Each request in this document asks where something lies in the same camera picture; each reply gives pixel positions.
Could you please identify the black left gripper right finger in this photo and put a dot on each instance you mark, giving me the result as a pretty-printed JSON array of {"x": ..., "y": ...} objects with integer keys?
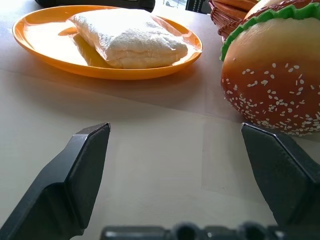
[{"x": 285, "y": 175}]

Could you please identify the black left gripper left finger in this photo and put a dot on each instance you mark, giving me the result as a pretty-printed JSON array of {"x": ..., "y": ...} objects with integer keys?
[{"x": 62, "y": 190}]

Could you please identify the toy hamburger with sesame bun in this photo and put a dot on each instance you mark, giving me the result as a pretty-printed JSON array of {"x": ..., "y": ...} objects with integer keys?
[{"x": 275, "y": 82}]

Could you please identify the orange plastic plate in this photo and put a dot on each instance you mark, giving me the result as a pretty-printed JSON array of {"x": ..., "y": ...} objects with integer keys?
[{"x": 62, "y": 53}]

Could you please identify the white folded cloth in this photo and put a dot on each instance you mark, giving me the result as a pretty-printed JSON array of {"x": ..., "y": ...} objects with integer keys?
[{"x": 132, "y": 42}]

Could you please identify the brown wicker basket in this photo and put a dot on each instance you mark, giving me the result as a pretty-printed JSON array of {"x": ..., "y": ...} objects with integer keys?
[{"x": 226, "y": 21}]

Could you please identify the bread loaf in basket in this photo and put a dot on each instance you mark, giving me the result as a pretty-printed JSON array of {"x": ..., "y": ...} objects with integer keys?
[{"x": 236, "y": 4}]

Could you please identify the black device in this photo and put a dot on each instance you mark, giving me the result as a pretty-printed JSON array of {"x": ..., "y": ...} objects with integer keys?
[{"x": 100, "y": 3}]

